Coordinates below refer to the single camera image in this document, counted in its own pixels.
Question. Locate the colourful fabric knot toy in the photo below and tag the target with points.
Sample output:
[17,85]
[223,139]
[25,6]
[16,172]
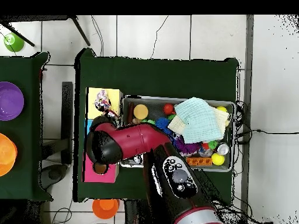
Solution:
[102,100]

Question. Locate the light blue waffle cloth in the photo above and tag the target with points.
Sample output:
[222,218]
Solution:
[199,120]

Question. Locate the cream waffle cloth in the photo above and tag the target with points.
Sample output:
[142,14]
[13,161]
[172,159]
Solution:
[222,116]

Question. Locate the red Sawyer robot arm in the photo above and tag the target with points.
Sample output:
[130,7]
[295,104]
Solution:
[140,137]

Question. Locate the silver mesh bin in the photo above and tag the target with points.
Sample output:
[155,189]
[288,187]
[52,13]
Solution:
[144,99]

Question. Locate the wooden box with three holes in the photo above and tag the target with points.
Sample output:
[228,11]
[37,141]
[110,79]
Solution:
[109,175]

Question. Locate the orange sponge disc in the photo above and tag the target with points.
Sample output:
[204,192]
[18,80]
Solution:
[140,112]

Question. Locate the black upright panel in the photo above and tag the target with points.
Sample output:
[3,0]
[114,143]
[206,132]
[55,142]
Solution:
[67,116]

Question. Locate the blue spiky ball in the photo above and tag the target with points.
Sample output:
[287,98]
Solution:
[162,121]

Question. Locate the red orange ball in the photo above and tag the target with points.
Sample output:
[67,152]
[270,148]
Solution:
[168,109]

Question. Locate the purple spiky ball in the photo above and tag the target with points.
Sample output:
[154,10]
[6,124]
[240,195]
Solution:
[186,147]

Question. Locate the black tripod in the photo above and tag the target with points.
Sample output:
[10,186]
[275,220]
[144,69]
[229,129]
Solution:
[80,31]

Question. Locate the orange cup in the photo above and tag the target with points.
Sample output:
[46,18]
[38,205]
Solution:
[105,208]

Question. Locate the dark green side tablecloth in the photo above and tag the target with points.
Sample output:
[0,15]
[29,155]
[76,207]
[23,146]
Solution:
[25,70]

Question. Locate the orange plastic grid block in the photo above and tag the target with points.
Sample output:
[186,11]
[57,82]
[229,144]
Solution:
[199,161]

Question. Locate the purple bowl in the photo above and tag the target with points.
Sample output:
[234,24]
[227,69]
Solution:
[10,101]

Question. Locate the yellow ball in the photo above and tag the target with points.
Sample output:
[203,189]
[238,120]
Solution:
[222,109]
[218,159]

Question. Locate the orange bowl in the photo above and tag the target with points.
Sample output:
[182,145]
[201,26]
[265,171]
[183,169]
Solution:
[7,154]

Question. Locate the round silver can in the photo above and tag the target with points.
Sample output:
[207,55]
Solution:
[223,149]

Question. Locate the green cup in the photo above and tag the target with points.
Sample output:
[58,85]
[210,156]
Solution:
[14,43]

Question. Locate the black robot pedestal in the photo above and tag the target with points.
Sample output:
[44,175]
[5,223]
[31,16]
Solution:
[135,212]

